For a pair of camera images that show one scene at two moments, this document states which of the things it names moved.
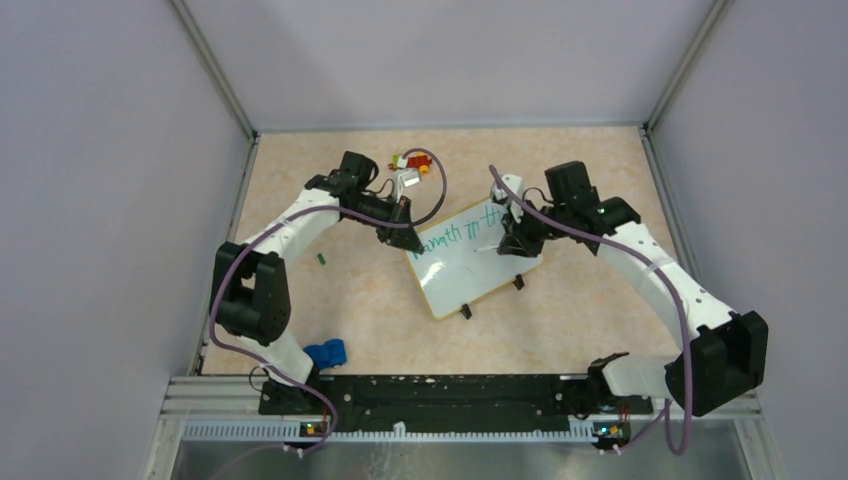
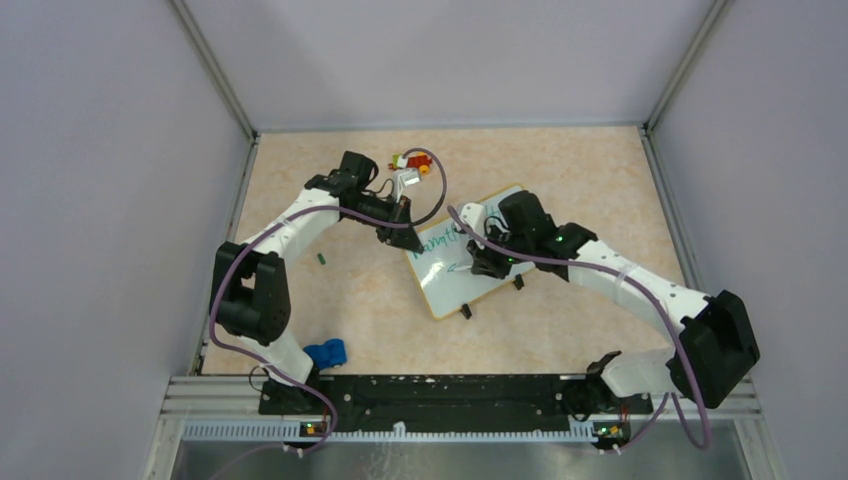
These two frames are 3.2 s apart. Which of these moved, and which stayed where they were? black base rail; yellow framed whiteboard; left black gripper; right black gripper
Moved: right black gripper
Stayed: left black gripper; yellow framed whiteboard; black base rail
